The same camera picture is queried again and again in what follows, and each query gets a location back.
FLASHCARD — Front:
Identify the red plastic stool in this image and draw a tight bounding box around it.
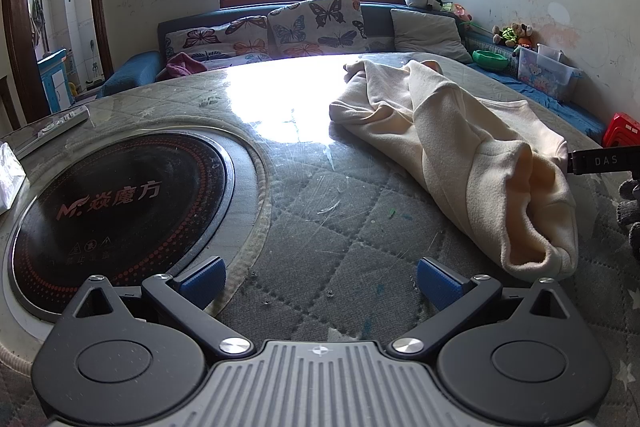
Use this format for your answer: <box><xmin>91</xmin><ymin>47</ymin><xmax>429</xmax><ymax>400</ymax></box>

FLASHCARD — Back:
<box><xmin>602</xmin><ymin>112</ymin><xmax>640</xmax><ymax>151</ymax></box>

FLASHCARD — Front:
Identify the square butterfly print pillow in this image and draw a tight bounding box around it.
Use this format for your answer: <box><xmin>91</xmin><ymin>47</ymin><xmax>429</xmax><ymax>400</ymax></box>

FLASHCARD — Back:
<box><xmin>267</xmin><ymin>0</ymin><xmax>371</xmax><ymax>58</ymax></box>

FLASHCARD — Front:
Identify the blue cabinet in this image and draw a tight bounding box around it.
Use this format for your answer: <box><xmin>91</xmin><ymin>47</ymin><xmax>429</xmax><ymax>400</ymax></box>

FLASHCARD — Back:
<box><xmin>37</xmin><ymin>48</ymin><xmax>71</xmax><ymax>114</ymax></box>

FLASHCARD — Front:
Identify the round black induction cooktop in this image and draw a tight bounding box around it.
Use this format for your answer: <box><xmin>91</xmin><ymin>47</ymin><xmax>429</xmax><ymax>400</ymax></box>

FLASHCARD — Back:
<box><xmin>7</xmin><ymin>132</ymin><xmax>236</xmax><ymax>323</ymax></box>

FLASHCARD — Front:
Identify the person's right hand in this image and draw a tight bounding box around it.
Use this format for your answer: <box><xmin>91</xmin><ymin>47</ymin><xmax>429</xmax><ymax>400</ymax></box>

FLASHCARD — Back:
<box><xmin>618</xmin><ymin>179</ymin><xmax>640</xmax><ymax>258</ymax></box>

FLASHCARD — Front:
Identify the green bowl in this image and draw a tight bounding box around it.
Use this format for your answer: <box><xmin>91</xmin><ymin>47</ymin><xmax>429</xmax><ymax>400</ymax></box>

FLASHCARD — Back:
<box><xmin>472</xmin><ymin>50</ymin><xmax>508</xmax><ymax>72</ymax></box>

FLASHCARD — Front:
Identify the long butterfly print pillow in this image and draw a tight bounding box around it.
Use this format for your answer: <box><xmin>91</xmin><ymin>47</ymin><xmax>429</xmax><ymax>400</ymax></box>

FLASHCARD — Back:
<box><xmin>165</xmin><ymin>15</ymin><xmax>273</xmax><ymax>68</ymax></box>

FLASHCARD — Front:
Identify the pink toy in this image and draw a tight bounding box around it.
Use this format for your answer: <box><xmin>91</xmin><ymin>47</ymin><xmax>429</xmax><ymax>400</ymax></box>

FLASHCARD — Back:
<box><xmin>449</xmin><ymin>2</ymin><xmax>474</xmax><ymax>24</ymax></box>

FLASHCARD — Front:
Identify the grey pillow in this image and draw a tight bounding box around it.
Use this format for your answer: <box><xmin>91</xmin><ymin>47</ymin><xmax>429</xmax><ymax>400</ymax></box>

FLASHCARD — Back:
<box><xmin>390</xmin><ymin>8</ymin><xmax>473</xmax><ymax>64</ymax></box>

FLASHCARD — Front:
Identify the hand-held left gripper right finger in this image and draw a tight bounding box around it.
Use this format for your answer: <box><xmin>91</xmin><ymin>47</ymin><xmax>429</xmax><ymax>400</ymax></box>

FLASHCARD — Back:
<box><xmin>390</xmin><ymin>257</ymin><xmax>583</xmax><ymax>358</ymax></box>

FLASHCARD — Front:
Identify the clear plastic storage box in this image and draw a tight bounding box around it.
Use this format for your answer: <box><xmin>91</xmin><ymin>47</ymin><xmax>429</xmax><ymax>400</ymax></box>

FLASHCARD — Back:
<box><xmin>515</xmin><ymin>46</ymin><xmax>584</xmax><ymax>101</ymax></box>

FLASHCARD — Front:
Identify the white tissue pack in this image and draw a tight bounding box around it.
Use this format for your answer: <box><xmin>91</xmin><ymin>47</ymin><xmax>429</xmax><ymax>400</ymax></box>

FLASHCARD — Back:
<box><xmin>0</xmin><ymin>142</ymin><xmax>27</xmax><ymax>214</ymax></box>

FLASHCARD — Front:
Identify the dark wooden door frame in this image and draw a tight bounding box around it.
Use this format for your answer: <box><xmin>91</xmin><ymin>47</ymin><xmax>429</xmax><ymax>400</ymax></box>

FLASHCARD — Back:
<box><xmin>1</xmin><ymin>0</ymin><xmax>117</xmax><ymax>124</ymax></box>

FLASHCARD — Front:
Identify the green dressed plush toy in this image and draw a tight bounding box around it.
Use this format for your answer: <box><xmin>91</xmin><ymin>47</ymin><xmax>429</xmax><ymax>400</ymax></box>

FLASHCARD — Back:
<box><xmin>492</xmin><ymin>23</ymin><xmax>540</xmax><ymax>50</ymax></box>

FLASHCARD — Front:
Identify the pink cloth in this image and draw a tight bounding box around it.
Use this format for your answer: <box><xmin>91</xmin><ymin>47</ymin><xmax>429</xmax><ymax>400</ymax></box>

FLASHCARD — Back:
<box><xmin>166</xmin><ymin>53</ymin><xmax>208</xmax><ymax>78</ymax></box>

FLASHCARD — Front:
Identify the blue sofa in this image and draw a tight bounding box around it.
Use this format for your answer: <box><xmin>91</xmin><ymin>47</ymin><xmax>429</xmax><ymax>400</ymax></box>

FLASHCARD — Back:
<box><xmin>97</xmin><ymin>0</ymin><xmax>608</xmax><ymax>145</ymax></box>

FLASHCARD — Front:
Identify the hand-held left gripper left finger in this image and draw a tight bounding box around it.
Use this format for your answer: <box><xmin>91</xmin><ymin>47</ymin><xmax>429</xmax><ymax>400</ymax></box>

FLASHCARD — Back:
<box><xmin>60</xmin><ymin>256</ymin><xmax>256</xmax><ymax>358</ymax></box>

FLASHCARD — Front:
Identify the small white box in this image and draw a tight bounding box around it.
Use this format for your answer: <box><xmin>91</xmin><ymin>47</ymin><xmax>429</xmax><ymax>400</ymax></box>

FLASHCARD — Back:
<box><xmin>537</xmin><ymin>43</ymin><xmax>567</xmax><ymax>64</ymax></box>

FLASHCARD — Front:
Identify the grey remote control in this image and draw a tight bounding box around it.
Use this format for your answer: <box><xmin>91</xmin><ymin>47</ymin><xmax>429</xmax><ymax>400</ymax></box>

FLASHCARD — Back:
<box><xmin>4</xmin><ymin>105</ymin><xmax>91</xmax><ymax>159</ymax></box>

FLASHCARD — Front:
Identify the cream sweatshirt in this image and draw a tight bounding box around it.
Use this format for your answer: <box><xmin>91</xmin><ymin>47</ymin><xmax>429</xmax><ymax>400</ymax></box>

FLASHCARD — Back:
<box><xmin>328</xmin><ymin>58</ymin><xmax>580</xmax><ymax>283</ymax></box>

